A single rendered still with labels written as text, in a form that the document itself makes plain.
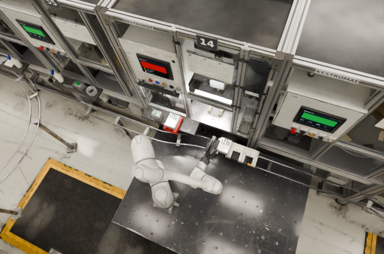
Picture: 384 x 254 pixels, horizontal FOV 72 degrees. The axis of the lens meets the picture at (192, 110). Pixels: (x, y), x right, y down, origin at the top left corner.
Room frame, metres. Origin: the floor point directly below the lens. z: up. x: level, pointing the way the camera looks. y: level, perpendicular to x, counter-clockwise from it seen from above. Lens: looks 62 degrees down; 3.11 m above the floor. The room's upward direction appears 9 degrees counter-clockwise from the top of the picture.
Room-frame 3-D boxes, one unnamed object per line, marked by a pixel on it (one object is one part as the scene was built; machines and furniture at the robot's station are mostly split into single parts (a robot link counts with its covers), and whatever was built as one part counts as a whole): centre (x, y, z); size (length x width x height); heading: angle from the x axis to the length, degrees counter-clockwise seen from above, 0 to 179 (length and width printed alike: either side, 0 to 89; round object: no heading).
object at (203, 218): (0.40, -0.07, 0.66); 1.50 x 1.06 x 0.04; 59
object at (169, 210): (0.42, 0.34, 0.71); 0.22 x 0.18 x 0.06; 59
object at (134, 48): (1.28, 0.16, 1.60); 0.42 x 0.29 x 0.46; 59
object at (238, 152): (0.70, -0.32, 0.84); 0.36 x 0.14 x 0.10; 59
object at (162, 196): (0.44, 0.36, 0.85); 0.18 x 0.16 x 0.22; 10
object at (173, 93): (1.16, 0.23, 1.37); 0.36 x 0.04 x 0.04; 59
